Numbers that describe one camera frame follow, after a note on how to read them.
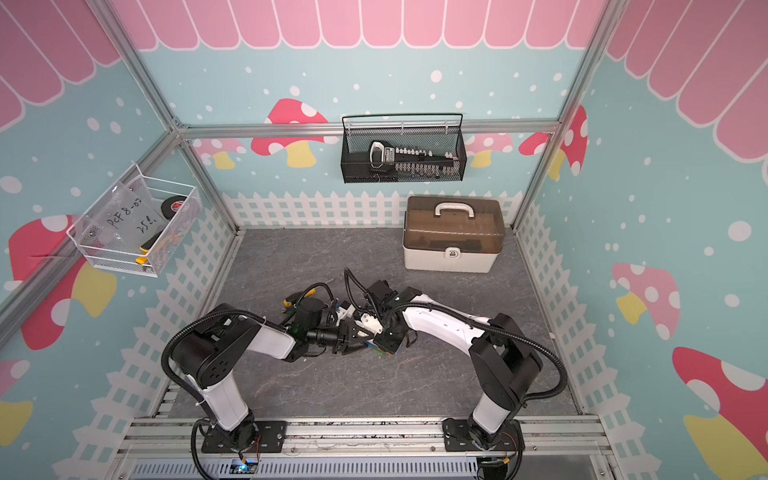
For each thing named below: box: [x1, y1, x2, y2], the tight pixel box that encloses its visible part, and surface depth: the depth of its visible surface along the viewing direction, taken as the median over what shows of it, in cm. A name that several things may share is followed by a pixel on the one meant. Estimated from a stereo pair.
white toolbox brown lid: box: [403, 195, 505, 274], surface depth 99 cm
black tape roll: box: [161, 195, 188, 220], surface depth 81 cm
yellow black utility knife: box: [136, 230, 163, 265], surface depth 65 cm
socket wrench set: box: [369, 141, 460, 178], surface depth 91 cm
